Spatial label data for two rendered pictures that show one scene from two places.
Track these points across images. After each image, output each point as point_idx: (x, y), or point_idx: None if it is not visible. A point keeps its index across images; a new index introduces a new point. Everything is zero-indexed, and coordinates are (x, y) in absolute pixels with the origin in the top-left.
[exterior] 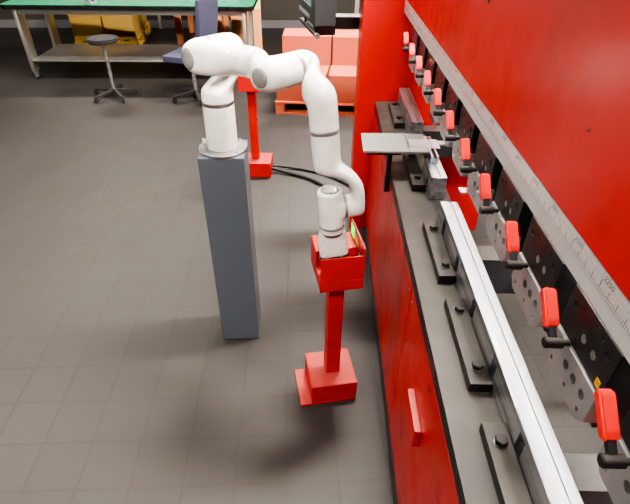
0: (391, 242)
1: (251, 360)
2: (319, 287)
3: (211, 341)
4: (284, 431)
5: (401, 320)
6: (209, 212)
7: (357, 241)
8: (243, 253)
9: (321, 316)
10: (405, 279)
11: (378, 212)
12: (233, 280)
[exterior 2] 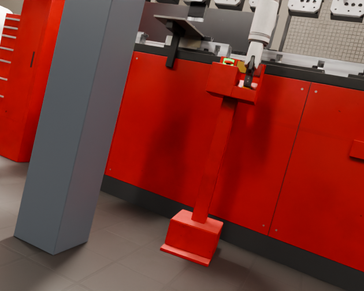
0: (207, 96)
1: (115, 258)
2: (251, 97)
3: (42, 262)
4: (233, 287)
5: (282, 125)
6: (110, 23)
7: (244, 67)
8: (116, 97)
9: (106, 213)
10: (282, 90)
11: (124, 105)
12: (96, 140)
